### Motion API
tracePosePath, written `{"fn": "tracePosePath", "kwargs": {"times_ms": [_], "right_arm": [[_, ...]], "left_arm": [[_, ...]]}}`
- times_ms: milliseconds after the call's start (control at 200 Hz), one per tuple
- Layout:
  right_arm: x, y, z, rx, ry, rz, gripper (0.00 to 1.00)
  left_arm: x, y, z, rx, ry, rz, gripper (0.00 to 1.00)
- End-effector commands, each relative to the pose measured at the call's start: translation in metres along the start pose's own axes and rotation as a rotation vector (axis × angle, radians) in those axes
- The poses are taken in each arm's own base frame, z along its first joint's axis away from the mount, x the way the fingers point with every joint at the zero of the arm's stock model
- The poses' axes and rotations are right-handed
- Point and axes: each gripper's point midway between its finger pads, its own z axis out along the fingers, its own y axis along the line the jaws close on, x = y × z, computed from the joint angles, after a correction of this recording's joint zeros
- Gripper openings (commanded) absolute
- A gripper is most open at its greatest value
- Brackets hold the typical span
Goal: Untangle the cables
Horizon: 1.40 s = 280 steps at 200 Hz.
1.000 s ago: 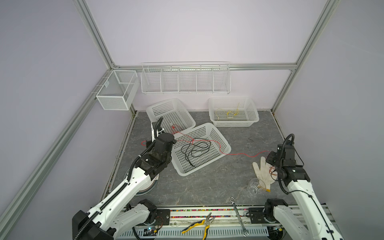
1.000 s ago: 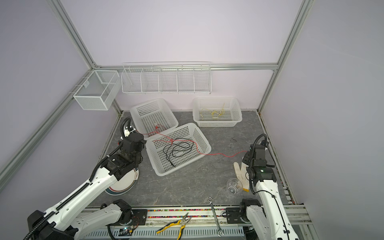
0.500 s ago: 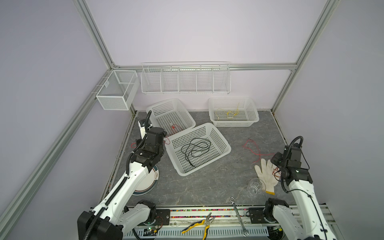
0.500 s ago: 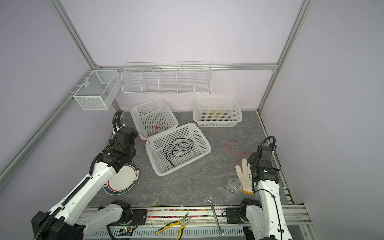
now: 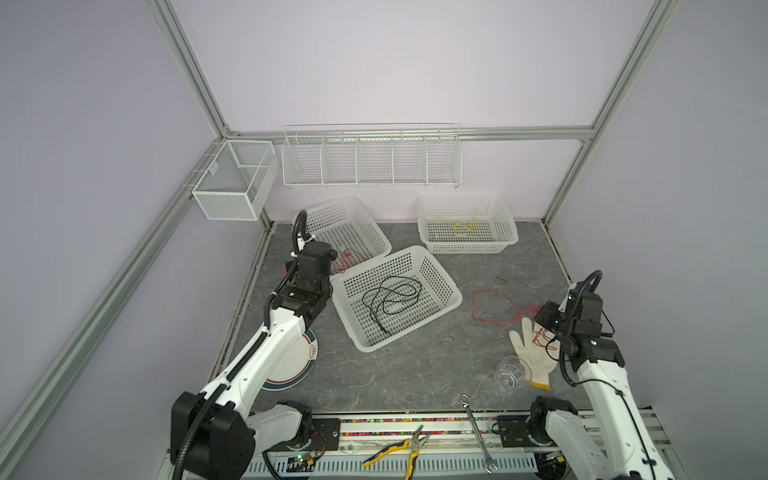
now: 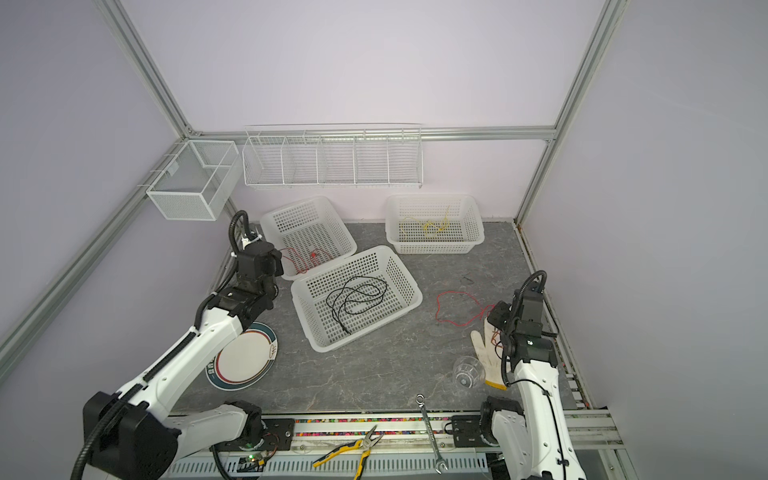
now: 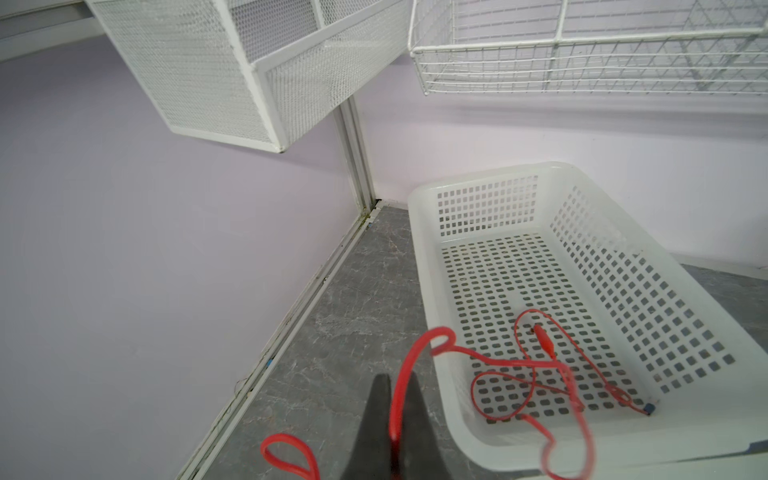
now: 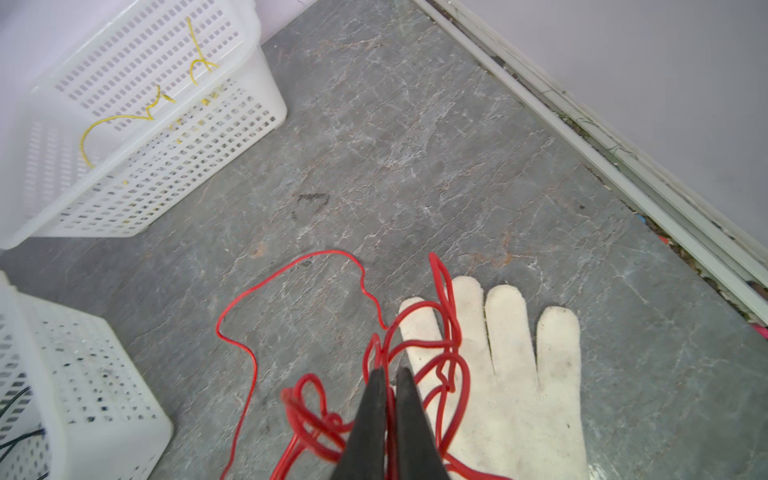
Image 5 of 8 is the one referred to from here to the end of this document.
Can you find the white basket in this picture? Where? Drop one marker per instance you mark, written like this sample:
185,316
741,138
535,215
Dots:
384,299
456,224
346,225

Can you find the white basket back right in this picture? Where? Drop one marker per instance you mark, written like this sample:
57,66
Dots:
456,224

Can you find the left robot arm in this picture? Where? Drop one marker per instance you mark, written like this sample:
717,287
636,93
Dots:
289,311

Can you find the white mesh wall box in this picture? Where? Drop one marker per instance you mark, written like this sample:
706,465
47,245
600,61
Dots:
237,181

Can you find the yellow handled pliers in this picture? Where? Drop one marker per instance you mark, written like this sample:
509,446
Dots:
411,445

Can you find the white basket back left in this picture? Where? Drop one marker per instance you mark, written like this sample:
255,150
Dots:
346,225

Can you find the clear plastic cup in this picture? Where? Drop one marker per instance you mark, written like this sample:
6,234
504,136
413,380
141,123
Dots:
512,373

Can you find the round plate green rim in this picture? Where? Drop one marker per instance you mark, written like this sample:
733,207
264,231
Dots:
295,365

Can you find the white wire wall rack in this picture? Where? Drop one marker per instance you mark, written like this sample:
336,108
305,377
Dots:
385,155

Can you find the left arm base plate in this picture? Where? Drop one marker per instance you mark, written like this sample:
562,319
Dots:
324,435

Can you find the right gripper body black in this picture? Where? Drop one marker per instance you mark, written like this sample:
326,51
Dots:
550,317

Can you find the silver wrench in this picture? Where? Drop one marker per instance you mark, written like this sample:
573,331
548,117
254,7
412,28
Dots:
490,466

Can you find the white basket centre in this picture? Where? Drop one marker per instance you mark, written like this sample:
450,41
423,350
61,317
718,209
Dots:
384,299

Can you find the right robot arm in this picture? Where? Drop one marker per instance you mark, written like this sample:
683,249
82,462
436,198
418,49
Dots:
589,358

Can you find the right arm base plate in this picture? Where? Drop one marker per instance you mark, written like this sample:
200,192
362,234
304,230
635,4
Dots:
513,431

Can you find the white work glove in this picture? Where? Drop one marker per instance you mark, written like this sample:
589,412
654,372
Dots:
538,349

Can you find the aluminium frame rails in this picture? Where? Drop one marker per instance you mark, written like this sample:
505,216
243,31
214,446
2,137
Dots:
226,437

